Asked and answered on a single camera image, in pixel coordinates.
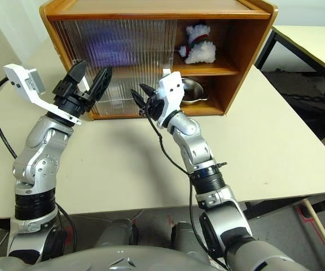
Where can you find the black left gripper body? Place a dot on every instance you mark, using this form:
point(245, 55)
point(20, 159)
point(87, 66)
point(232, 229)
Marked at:
point(72, 100)

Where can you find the ribbed clear sliding door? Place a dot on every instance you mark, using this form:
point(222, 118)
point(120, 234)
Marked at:
point(128, 56)

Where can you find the grey robot torso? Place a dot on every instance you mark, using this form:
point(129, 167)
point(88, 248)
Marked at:
point(123, 259)

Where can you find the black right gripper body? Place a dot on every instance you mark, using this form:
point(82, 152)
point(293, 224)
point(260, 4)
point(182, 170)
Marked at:
point(154, 108)

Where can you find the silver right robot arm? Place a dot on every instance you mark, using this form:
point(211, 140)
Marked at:
point(196, 149)

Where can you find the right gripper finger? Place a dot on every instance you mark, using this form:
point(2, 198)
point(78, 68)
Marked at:
point(148, 91)
point(138, 98)

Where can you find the black table leg frame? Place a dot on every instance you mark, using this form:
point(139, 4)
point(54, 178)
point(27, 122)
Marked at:
point(278, 207)

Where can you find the light wooden stick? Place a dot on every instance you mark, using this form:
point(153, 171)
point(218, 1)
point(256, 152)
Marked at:
point(320, 231)

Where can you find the purple tissue pack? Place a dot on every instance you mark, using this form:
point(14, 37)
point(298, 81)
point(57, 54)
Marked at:
point(109, 45)

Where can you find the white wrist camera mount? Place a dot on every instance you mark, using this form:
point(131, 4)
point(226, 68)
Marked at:
point(171, 97)
point(42, 104)

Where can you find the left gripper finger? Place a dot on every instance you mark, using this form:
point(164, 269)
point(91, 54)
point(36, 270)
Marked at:
point(101, 83)
point(77, 74)

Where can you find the white plush toy green hat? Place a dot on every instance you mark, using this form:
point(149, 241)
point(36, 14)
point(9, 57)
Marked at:
point(202, 50)

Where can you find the beige side table black frame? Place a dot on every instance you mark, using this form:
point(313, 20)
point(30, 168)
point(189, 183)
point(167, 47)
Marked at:
point(306, 36)

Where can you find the wooden cabinet with shelves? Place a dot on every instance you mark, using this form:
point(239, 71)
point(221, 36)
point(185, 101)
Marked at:
point(157, 11)

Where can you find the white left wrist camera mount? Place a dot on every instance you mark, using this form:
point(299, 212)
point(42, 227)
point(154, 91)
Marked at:
point(42, 104)

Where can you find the grey rounded shape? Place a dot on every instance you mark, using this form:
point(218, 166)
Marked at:
point(188, 237)
point(116, 234)

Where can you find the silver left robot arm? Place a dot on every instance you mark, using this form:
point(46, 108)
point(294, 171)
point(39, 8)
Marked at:
point(38, 158)

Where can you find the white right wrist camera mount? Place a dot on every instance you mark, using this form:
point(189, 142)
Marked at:
point(171, 97)

